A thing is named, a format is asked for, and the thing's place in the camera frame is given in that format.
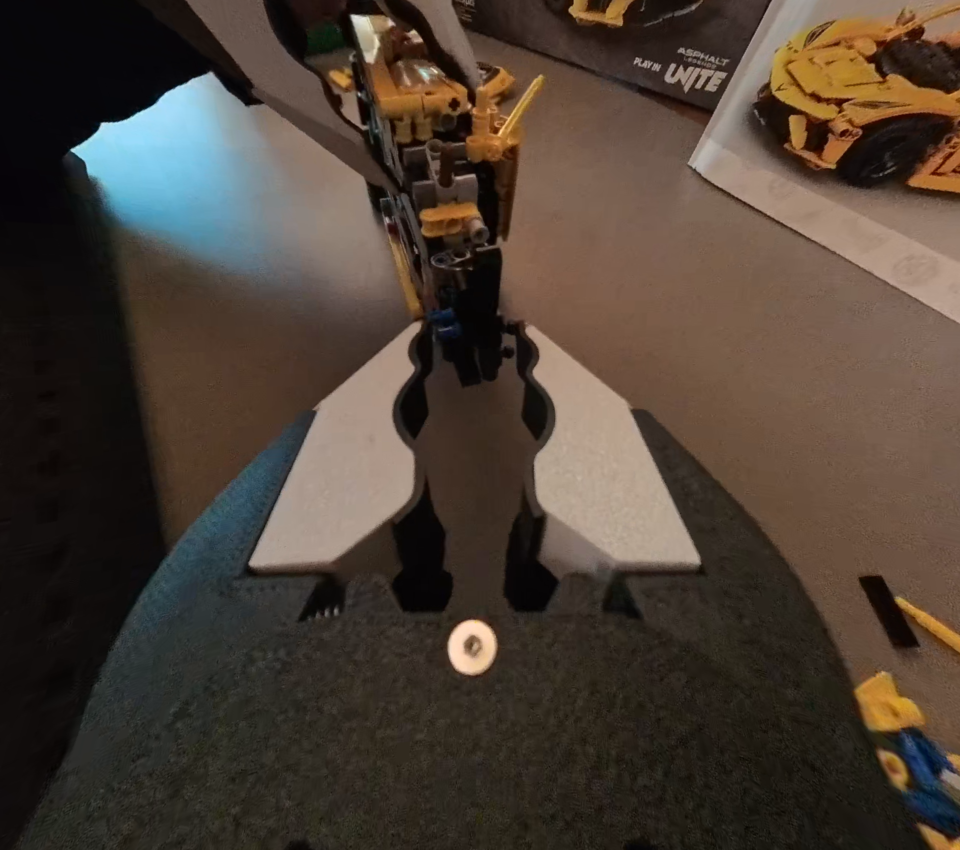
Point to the person's left forearm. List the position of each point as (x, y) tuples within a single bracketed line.
[(75, 39)]

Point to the yellow brick car panel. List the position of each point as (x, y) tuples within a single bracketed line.
[(499, 83)]

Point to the long yellow Lego axle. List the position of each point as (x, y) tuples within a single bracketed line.
[(521, 111)]

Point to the white car instruction booklet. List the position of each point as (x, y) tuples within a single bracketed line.
[(750, 174)]

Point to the short black brick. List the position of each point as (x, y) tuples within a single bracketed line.
[(889, 610)]

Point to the black dimpled mat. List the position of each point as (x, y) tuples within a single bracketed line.
[(60, 415)]

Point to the yellow toy brick car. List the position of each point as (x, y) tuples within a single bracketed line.
[(420, 84)]

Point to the pile of small bricks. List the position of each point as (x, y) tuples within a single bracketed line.
[(892, 715)]

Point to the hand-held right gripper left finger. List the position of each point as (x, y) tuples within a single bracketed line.
[(337, 490)]

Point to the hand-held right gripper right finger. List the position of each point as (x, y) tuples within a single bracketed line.
[(607, 490)]

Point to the black grey brick assembly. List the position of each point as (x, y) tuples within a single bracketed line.
[(480, 310)]

